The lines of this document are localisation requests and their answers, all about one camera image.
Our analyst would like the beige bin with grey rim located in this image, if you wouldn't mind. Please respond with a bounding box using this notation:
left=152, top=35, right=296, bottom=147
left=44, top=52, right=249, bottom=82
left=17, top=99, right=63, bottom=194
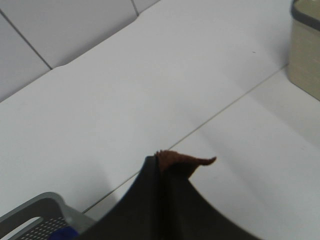
left=287, top=0, right=320, bottom=100

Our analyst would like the blue cloth in basket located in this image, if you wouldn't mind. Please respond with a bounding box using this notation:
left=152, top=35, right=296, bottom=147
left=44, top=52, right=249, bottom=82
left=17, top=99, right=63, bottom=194
left=48, top=226, right=79, bottom=240

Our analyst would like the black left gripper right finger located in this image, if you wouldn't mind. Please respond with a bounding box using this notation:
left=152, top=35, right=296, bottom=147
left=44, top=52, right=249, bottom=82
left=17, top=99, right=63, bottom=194
left=162, top=166, right=255, bottom=240

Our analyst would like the grey perforated laundry basket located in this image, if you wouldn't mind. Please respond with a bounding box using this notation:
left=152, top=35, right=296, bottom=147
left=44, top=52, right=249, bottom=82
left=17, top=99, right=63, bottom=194
left=0, top=192, right=96, bottom=240

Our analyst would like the brown towel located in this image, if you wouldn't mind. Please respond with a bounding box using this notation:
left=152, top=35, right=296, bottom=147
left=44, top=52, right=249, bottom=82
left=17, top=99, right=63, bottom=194
left=154, top=150, right=217, bottom=176

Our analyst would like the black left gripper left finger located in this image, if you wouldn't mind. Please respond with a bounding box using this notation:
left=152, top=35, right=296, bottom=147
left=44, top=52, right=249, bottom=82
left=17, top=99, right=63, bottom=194
left=77, top=156, right=161, bottom=240

